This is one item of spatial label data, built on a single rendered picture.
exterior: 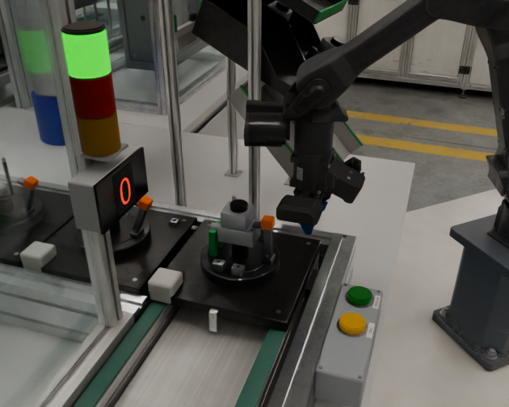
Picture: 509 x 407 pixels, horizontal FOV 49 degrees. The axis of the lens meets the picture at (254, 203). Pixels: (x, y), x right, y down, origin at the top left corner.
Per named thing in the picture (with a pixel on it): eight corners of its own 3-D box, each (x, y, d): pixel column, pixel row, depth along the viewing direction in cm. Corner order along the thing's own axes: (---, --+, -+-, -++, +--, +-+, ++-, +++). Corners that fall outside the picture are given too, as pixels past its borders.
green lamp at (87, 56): (119, 68, 68) (114, 27, 66) (96, 80, 64) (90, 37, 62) (83, 65, 70) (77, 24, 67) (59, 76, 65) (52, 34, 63)
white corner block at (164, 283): (184, 289, 96) (182, 270, 94) (173, 306, 92) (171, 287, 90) (160, 284, 97) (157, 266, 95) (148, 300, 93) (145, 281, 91)
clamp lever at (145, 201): (144, 229, 104) (153, 199, 99) (138, 235, 102) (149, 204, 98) (127, 220, 104) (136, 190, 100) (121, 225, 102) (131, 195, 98)
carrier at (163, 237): (197, 225, 113) (194, 170, 107) (140, 299, 94) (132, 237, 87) (94, 207, 120) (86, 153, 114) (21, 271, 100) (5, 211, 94)
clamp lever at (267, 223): (275, 253, 96) (275, 216, 93) (272, 259, 95) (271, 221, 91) (255, 249, 97) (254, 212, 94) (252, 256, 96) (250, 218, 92)
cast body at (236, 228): (260, 234, 97) (261, 199, 94) (253, 248, 93) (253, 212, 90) (216, 226, 99) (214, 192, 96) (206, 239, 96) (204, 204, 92)
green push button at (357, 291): (372, 297, 94) (373, 287, 93) (369, 312, 90) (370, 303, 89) (349, 292, 95) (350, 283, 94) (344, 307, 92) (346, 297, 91)
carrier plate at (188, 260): (320, 248, 106) (321, 239, 105) (287, 332, 87) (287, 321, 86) (204, 227, 113) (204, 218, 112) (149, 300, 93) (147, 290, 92)
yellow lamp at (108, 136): (128, 143, 73) (124, 107, 71) (108, 159, 69) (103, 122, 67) (95, 138, 75) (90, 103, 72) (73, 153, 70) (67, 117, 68)
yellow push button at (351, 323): (366, 324, 88) (368, 315, 87) (362, 341, 85) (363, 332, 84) (341, 319, 89) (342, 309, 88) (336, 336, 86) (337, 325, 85)
